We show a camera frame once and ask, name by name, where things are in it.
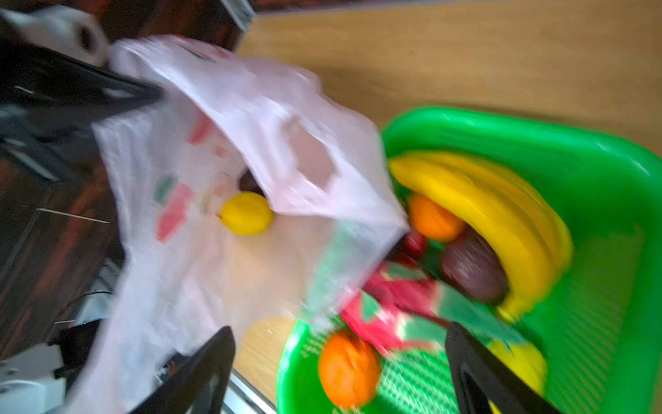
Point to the yellow lemon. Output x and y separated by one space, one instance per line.
246 214

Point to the small yellow banana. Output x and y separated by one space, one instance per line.
525 361

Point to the pink printed plastic bag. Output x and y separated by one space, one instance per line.
224 125

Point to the pink dragon fruit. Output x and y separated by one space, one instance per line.
401 307

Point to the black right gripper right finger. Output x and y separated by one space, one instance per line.
480 380

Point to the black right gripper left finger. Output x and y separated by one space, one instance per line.
207 371

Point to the small red fruit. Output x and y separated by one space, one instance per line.
414 245

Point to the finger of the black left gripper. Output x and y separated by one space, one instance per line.
44 92

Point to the orange fake fruit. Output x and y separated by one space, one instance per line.
349 369

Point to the yellow banana bunch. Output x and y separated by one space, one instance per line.
530 239

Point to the green plastic basket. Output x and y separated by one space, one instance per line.
599 330

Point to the dark purple fruit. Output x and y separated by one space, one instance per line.
471 265

